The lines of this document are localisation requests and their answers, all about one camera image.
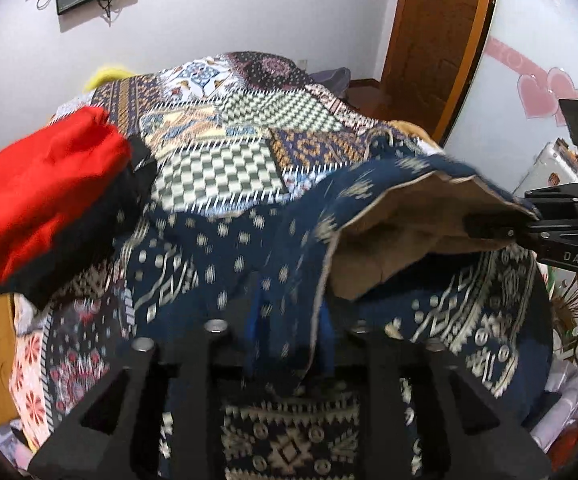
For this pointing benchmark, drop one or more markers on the black folded cloth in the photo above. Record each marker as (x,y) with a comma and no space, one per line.
(94,240)

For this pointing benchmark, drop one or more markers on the dark grey bag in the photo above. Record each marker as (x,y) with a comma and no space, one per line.
(331,80)

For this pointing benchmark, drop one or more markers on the red folded cloth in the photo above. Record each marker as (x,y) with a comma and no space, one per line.
(44,195)

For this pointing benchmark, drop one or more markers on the yellow curved cushion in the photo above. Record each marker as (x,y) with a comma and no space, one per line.
(106,76)

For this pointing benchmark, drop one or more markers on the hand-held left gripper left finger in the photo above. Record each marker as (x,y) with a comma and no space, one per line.
(179,410)

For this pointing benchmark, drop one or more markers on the navy patterned hooded jacket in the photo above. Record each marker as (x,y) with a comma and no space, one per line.
(249,240)

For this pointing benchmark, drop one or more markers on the white heart sliding door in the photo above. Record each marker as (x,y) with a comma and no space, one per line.
(534,45)

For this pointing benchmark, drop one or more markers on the white wall socket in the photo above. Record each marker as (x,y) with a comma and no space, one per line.
(303,65)

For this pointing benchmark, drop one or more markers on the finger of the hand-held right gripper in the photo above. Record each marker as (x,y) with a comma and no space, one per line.
(499,227)

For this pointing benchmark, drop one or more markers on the patchwork patterned bedspread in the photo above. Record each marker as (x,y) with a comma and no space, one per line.
(249,125)

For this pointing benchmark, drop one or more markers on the brown wooden door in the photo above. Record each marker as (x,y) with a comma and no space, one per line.
(434,45)

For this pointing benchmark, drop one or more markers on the white case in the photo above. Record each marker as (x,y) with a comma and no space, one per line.
(551,170)

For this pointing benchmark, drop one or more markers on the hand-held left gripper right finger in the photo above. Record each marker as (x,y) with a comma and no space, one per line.
(419,410)

